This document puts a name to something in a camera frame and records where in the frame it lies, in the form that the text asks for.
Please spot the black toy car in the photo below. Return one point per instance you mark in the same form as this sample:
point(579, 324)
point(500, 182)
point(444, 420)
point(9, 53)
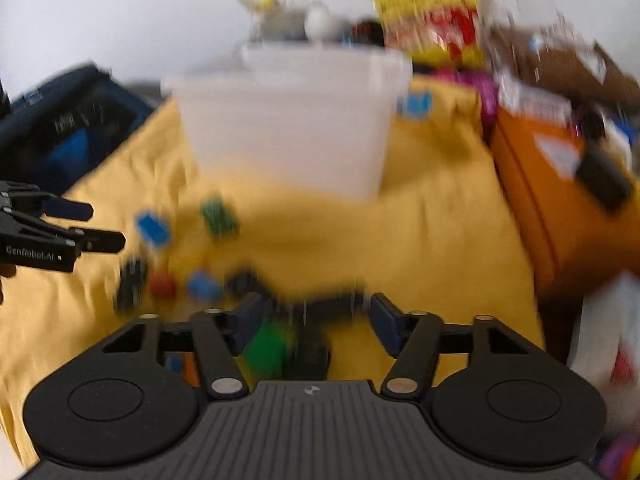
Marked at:
point(131, 285)

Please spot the white plastic bin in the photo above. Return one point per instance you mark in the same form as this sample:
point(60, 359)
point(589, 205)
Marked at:
point(313, 117)

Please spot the yellow cloth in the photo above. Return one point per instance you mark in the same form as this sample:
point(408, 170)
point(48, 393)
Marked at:
point(440, 238)

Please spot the white plastic bag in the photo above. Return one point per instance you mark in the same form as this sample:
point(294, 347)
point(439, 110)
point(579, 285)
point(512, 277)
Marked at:
point(275, 20)

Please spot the dark blue bag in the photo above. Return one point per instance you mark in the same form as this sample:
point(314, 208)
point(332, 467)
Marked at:
point(56, 133)

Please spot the blue toy block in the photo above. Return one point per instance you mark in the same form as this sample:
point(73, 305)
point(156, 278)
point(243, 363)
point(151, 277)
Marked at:
point(153, 230)

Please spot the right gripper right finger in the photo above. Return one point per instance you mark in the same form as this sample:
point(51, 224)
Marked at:
point(411, 339)

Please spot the yellow shrimp cracker bag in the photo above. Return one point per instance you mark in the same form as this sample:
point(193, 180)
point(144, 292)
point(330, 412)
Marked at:
point(436, 33)

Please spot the white ball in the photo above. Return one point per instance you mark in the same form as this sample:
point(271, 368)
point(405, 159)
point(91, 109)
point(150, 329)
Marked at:
point(318, 24)

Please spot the white tissue pack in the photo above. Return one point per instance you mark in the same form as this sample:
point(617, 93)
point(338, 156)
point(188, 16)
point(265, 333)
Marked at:
point(606, 351)

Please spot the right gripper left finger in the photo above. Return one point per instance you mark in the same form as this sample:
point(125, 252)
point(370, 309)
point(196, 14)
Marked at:
point(218, 338)

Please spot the small white box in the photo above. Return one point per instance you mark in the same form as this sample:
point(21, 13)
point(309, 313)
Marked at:
point(532, 103)

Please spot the green toy car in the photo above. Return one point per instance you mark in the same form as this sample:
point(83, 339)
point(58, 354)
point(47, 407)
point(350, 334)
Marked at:
point(219, 218)

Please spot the person left hand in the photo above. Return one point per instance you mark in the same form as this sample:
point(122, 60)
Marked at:
point(7, 271)

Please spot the brown parcel bag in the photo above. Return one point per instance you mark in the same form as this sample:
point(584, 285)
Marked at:
point(562, 66)

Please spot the green duplo brick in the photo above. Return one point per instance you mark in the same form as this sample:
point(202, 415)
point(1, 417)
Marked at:
point(268, 351)

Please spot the small blue block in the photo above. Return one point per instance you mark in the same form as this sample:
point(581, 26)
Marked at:
point(203, 287)

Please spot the orange box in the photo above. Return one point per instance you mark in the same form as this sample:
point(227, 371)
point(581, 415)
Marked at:
point(575, 246)

